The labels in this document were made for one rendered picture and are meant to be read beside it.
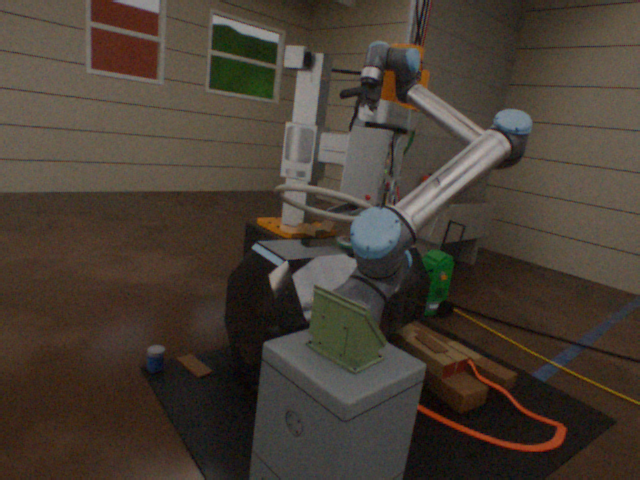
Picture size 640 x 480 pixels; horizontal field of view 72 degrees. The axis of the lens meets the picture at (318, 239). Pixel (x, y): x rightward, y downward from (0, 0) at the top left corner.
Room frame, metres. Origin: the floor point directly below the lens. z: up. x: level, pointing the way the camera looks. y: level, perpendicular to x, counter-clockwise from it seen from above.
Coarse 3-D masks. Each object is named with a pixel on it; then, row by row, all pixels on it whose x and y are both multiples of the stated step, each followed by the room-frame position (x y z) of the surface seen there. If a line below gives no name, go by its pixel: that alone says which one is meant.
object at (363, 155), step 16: (352, 128) 2.51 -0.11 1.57; (368, 128) 2.48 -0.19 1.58; (352, 144) 2.50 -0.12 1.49; (368, 144) 2.48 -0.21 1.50; (352, 160) 2.50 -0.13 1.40; (368, 160) 2.47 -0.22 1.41; (352, 176) 2.50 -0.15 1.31; (368, 176) 2.47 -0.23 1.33; (352, 192) 2.49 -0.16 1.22; (368, 192) 2.46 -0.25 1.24
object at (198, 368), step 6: (180, 360) 2.47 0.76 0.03; (186, 360) 2.48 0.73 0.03; (192, 360) 2.49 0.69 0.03; (198, 360) 2.50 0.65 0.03; (186, 366) 2.42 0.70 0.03; (192, 366) 2.42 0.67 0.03; (198, 366) 2.43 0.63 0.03; (204, 366) 2.44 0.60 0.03; (192, 372) 2.37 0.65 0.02; (198, 372) 2.36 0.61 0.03; (204, 372) 2.37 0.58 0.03; (210, 372) 2.39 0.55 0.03
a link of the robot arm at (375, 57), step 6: (378, 42) 1.95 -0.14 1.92; (372, 48) 1.95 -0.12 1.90; (378, 48) 1.94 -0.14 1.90; (384, 48) 1.94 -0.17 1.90; (366, 54) 1.97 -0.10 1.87; (372, 54) 1.94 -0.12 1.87; (378, 54) 1.93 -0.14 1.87; (384, 54) 1.92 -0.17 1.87; (366, 60) 1.94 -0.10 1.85; (372, 60) 1.92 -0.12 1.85; (378, 60) 1.92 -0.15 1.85; (384, 60) 1.92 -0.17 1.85; (366, 66) 1.93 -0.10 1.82; (372, 66) 1.91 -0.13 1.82; (378, 66) 1.92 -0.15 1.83; (384, 66) 1.93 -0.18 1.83
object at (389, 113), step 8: (376, 104) 2.45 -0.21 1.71; (384, 104) 2.46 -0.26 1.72; (392, 104) 2.49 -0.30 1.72; (376, 112) 2.45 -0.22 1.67; (384, 112) 2.46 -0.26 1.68; (392, 112) 2.51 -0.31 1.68; (400, 112) 2.72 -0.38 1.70; (408, 112) 3.01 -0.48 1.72; (416, 112) 3.26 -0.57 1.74; (368, 120) 2.45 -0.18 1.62; (376, 120) 2.45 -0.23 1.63; (384, 120) 2.46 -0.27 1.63; (392, 120) 2.53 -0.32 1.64; (400, 120) 2.76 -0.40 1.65; (408, 120) 3.05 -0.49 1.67; (416, 120) 3.31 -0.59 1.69; (376, 128) 2.54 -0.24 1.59; (384, 128) 3.14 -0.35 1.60; (392, 128) 3.11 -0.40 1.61; (400, 128) 3.09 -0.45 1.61; (408, 128) 3.05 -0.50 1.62
